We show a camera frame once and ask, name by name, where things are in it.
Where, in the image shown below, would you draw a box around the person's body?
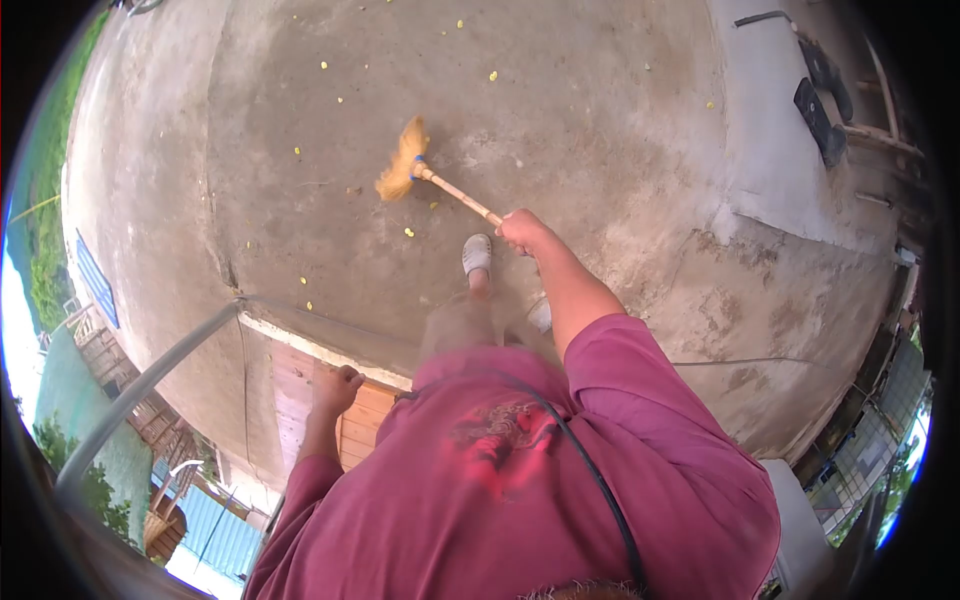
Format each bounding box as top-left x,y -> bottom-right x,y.
241,313 -> 783,600

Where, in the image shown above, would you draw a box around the person's right fingers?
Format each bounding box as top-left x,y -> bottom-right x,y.
495,217 -> 526,255

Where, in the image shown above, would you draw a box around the grey metal pole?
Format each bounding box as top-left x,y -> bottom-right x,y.
54,297 -> 249,500

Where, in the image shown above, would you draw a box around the person's left hand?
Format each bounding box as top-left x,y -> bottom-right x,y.
310,364 -> 367,418

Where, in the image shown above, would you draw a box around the wooden plank structure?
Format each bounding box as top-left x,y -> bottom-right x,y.
71,303 -> 200,481

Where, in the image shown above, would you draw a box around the person's legs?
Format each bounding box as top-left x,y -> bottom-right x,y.
417,233 -> 555,370

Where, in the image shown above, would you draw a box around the straw broom with bamboo handle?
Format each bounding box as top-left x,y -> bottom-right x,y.
374,114 -> 505,228

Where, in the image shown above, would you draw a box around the blue corrugated roof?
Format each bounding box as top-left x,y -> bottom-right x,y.
168,483 -> 265,582

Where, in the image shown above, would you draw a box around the person's right hand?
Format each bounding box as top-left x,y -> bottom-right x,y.
495,208 -> 560,258

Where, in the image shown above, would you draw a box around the blue striped panel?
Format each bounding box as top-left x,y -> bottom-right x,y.
75,228 -> 121,330

